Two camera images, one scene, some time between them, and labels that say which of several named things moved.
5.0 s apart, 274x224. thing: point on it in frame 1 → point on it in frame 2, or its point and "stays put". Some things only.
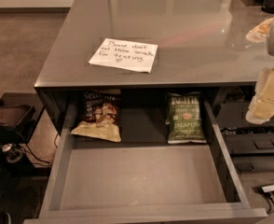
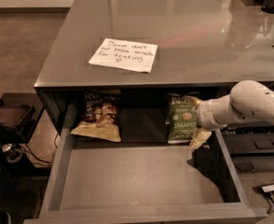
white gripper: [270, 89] → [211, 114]
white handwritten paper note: [127, 55] stays put
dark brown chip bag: [102, 115] stays put
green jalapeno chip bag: [184, 118] stays put
